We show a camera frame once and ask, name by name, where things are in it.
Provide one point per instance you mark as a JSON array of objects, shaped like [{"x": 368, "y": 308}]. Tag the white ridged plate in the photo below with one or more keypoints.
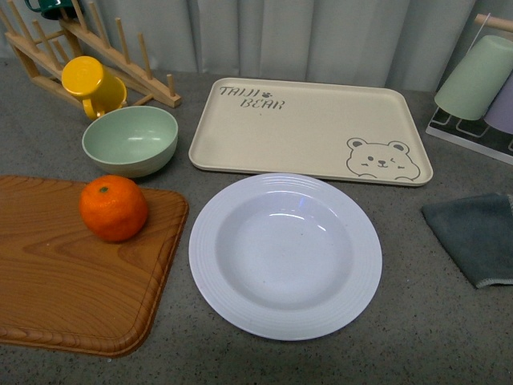
[{"x": 285, "y": 257}]

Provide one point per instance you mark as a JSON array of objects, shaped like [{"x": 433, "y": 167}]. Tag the orange fruit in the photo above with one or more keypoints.
[{"x": 113, "y": 208}]

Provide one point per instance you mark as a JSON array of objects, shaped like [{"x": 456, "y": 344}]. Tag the beige bear tray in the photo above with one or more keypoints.
[{"x": 328, "y": 131}]

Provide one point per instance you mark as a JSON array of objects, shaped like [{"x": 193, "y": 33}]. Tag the light green bowl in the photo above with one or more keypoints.
[{"x": 132, "y": 141}]

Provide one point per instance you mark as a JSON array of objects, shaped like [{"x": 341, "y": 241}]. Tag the yellow mug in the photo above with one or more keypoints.
[{"x": 93, "y": 84}]

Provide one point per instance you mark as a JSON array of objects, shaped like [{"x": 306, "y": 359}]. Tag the wooden cutting board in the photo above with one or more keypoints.
[{"x": 65, "y": 289}]

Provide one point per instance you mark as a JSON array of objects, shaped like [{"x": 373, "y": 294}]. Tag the grey folded cloth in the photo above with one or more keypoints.
[{"x": 477, "y": 234}]

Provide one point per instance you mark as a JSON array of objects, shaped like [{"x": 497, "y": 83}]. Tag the white cup rack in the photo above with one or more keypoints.
[{"x": 473, "y": 134}]

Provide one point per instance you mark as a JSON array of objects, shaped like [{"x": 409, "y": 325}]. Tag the light green cup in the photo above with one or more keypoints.
[{"x": 472, "y": 86}]

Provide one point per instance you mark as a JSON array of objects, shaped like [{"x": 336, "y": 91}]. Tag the wooden dish rack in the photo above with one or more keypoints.
[{"x": 43, "y": 56}]

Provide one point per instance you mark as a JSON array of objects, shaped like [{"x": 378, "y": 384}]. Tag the purple cup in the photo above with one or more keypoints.
[{"x": 499, "y": 114}]

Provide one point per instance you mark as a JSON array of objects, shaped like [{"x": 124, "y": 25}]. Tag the dark green mug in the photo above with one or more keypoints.
[{"x": 52, "y": 9}]

